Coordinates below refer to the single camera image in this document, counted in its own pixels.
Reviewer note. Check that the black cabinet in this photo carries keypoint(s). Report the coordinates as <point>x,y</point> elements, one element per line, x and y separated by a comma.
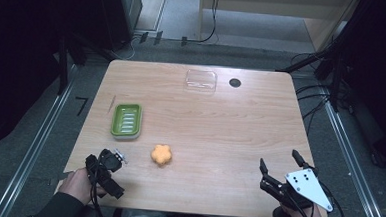
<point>119,14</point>

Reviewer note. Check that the light wooden shelf unit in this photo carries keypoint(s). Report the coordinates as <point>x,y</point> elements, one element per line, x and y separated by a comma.
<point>322,23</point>

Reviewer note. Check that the clear plastic container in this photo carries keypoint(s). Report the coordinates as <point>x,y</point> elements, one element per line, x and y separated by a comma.
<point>201,80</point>

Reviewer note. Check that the green soap dish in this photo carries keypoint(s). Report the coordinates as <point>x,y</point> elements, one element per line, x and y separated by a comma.
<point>127,121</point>

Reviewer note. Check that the dark curtain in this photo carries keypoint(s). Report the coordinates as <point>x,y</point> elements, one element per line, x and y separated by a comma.
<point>379,75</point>
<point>20,56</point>

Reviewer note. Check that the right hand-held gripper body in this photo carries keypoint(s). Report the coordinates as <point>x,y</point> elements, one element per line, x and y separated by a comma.
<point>305,186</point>

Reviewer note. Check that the orange flower-shaped soap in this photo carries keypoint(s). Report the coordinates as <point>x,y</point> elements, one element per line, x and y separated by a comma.
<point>161,154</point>

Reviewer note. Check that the metal floor rail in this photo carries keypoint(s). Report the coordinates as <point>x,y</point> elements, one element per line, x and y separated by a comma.
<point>35,143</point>
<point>354,167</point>

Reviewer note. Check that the black metal stand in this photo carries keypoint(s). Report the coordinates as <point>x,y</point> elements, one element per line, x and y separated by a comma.
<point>63,68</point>
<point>336,72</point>

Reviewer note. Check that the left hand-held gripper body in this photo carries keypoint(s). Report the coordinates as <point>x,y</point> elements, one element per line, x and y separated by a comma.
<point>111,162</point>

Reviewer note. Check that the black round table grommet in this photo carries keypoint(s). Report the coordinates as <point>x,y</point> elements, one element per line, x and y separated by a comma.
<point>235,83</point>

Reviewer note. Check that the thin wooden stick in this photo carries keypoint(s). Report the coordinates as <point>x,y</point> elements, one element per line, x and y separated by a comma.
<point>112,104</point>

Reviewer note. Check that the person's left hand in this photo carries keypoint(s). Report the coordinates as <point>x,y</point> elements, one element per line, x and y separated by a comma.
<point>77,184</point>

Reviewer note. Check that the black plug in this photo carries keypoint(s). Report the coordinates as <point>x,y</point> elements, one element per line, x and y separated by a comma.
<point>143,37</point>
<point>183,41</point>
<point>158,37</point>

